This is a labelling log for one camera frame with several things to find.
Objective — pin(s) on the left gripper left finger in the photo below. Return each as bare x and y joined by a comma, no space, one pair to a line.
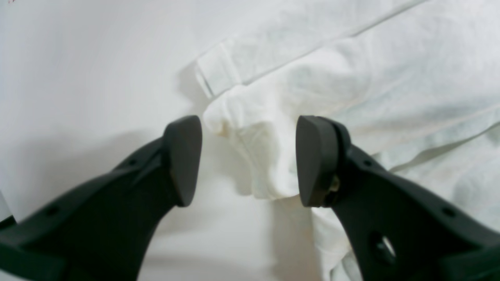
101,229

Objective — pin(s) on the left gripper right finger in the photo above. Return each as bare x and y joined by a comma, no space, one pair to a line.
398,230

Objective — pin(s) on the white printed t-shirt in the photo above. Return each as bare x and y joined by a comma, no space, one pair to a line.
415,82

